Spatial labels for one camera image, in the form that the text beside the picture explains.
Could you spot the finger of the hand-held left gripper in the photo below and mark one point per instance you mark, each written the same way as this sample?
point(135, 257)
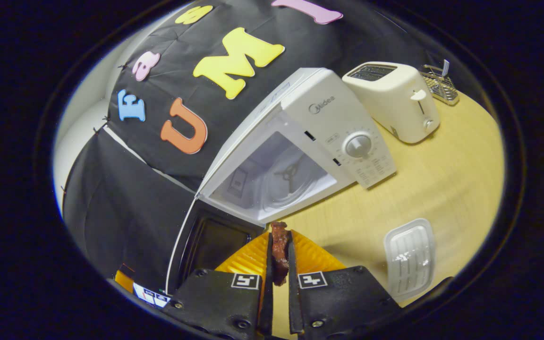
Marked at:
point(123, 281)

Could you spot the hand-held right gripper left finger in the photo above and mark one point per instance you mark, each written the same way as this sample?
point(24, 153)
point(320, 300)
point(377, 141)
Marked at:
point(266, 316)

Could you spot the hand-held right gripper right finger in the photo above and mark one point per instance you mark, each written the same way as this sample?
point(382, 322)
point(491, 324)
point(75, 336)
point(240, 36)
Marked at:
point(294, 311)

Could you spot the brown meat piece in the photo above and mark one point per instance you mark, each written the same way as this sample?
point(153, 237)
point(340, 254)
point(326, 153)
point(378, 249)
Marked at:
point(280, 255)

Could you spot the white microwave oven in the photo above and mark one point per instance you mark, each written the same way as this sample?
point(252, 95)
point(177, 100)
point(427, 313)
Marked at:
point(328, 108)

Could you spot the black backdrop cloth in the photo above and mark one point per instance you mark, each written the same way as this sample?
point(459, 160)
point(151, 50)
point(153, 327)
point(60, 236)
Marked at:
point(111, 203)

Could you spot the glass turntable plate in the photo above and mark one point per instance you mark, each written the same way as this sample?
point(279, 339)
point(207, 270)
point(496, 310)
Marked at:
point(300, 189)

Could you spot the white plastic tray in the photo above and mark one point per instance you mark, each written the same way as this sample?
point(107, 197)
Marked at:
point(409, 257)

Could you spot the white toaster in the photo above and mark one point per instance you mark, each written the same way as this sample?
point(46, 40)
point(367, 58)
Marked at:
point(395, 99)

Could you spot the metal spoon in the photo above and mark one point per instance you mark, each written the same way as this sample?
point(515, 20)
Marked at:
point(445, 68)

